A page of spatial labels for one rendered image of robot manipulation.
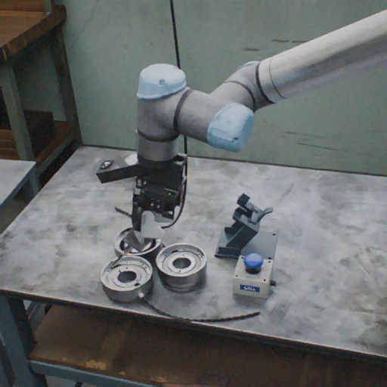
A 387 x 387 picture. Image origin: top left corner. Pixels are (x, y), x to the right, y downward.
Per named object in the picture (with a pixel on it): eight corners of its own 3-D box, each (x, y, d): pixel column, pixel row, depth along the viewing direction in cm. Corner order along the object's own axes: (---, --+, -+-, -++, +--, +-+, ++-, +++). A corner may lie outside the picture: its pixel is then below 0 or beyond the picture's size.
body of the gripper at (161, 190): (172, 224, 105) (178, 170, 98) (128, 212, 107) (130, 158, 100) (185, 199, 111) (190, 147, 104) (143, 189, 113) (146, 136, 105)
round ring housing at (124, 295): (94, 284, 121) (91, 269, 119) (137, 263, 126) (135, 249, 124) (119, 313, 114) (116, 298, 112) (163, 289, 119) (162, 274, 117)
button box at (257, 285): (232, 295, 117) (232, 277, 114) (239, 271, 122) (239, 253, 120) (272, 301, 115) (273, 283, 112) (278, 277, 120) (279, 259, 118)
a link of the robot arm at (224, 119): (267, 92, 94) (207, 72, 97) (239, 121, 86) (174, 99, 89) (259, 133, 99) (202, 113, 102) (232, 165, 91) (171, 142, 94)
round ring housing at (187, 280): (215, 281, 120) (214, 266, 118) (167, 296, 117) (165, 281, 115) (196, 252, 128) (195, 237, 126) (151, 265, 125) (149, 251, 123)
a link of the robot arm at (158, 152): (129, 136, 97) (147, 113, 103) (128, 159, 100) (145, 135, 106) (171, 147, 96) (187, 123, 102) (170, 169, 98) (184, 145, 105)
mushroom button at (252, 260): (241, 281, 116) (241, 262, 114) (245, 268, 119) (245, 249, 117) (261, 284, 115) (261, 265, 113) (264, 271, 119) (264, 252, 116)
